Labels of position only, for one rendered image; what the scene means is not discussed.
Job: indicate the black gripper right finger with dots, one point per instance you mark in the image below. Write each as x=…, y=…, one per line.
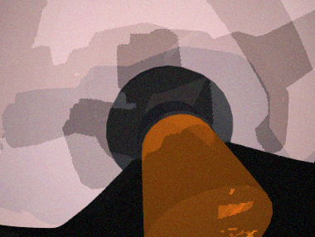
x=290, y=184

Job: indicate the orange knob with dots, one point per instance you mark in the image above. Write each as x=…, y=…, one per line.
x=193, y=186

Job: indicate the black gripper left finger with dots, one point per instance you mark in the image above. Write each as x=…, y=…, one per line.
x=116, y=212

